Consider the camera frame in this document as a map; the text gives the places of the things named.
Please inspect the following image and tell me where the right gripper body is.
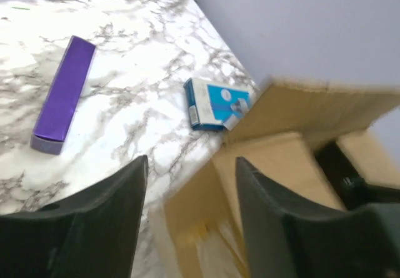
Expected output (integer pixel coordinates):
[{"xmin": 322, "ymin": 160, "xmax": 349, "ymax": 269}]
[{"xmin": 314, "ymin": 142, "xmax": 399, "ymax": 210}]

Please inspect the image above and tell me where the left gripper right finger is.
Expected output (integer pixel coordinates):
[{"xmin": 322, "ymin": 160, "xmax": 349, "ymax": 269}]
[{"xmin": 236, "ymin": 157, "xmax": 399, "ymax": 277}]

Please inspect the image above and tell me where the brown cardboard express box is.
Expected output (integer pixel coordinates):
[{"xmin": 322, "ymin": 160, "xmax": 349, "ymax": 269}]
[{"xmin": 159, "ymin": 79, "xmax": 399, "ymax": 277}]

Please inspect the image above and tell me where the blue white product box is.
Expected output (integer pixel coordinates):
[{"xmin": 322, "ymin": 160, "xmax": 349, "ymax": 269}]
[{"xmin": 183, "ymin": 78, "xmax": 255, "ymax": 131}]

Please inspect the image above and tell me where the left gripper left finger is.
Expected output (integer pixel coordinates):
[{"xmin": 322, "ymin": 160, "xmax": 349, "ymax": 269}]
[{"xmin": 1, "ymin": 155, "xmax": 149, "ymax": 278}]

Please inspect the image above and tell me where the purple long box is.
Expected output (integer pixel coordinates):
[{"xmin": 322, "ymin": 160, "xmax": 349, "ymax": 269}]
[{"xmin": 31, "ymin": 36, "xmax": 96, "ymax": 155}]

